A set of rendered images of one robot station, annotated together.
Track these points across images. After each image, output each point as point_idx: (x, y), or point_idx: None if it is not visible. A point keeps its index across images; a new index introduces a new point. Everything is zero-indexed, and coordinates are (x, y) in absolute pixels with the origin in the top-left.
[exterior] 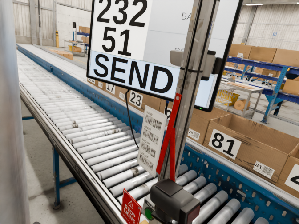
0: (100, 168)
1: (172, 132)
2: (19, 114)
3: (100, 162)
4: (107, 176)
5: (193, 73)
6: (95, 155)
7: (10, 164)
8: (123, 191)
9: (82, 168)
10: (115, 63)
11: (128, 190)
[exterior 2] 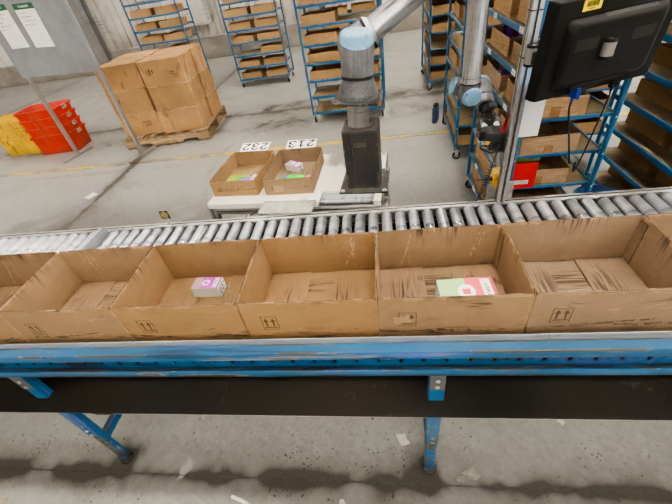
0: (617, 201)
1: None
2: (472, 44)
3: (635, 207)
4: (600, 205)
5: (519, 57)
6: (654, 204)
7: (468, 51)
8: (570, 207)
9: (619, 190)
10: None
11: (572, 213)
